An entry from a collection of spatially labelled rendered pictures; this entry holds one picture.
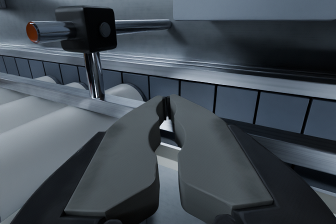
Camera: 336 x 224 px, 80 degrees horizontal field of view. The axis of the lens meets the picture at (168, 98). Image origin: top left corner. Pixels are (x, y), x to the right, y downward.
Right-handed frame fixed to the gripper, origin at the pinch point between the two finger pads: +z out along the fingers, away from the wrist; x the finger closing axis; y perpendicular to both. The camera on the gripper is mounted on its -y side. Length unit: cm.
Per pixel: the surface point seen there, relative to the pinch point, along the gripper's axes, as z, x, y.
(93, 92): 2.8, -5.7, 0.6
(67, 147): 0.4, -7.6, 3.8
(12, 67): 23.0, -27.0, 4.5
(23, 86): 7.1, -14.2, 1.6
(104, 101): 2.1, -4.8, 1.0
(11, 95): 11.4, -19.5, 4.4
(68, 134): 1.1, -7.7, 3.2
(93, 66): 3.1, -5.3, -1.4
